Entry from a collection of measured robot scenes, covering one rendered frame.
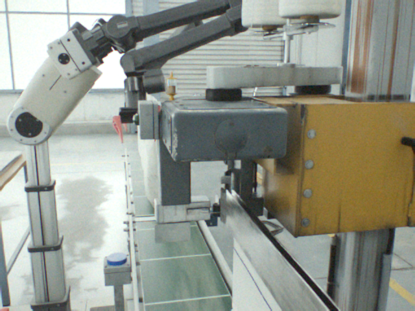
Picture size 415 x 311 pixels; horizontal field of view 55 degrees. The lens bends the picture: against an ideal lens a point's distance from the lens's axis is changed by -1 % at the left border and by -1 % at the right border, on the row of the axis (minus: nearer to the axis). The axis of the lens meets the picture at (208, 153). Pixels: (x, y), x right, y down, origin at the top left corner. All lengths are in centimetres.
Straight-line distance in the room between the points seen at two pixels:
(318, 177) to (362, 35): 37
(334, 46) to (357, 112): 878
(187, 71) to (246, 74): 761
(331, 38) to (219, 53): 259
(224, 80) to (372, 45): 36
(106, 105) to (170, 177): 759
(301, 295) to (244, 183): 49
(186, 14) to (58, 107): 56
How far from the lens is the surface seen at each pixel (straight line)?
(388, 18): 108
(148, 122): 99
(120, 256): 128
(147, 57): 129
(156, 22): 134
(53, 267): 185
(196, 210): 108
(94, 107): 860
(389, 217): 110
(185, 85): 860
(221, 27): 132
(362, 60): 109
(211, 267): 220
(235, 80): 98
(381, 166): 104
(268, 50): 903
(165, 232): 110
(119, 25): 133
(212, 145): 79
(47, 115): 159
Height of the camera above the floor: 142
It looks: 13 degrees down
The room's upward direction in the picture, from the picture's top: straight up
